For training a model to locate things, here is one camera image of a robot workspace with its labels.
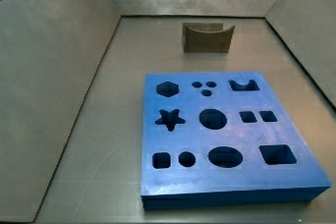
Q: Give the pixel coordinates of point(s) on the blue foam shape board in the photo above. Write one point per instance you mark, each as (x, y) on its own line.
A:
(221, 143)

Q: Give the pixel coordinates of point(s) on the black curved holder stand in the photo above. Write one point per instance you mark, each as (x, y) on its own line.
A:
(207, 37)

